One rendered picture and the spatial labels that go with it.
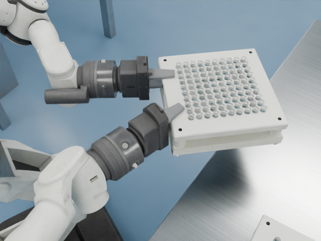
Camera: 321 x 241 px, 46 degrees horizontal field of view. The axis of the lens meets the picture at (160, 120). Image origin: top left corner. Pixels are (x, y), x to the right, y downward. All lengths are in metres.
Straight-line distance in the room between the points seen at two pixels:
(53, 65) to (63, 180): 0.31
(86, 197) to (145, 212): 1.15
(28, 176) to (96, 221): 0.63
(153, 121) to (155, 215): 1.14
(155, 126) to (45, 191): 0.24
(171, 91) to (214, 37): 1.90
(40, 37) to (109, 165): 0.43
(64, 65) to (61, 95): 0.07
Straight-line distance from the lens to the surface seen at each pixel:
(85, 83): 0.87
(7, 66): 2.40
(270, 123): 0.82
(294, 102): 1.14
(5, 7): 1.06
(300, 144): 1.05
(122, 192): 1.92
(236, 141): 0.83
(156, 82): 0.89
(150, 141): 0.76
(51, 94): 0.87
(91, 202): 0.73
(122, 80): 0.86
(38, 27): 1.04
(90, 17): 2.92
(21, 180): 1.07
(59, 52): 0.91
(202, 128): 0.78
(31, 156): 1.20
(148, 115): 0.76
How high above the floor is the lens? 1.68
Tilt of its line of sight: 51 degrees down
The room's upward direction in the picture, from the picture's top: straight up
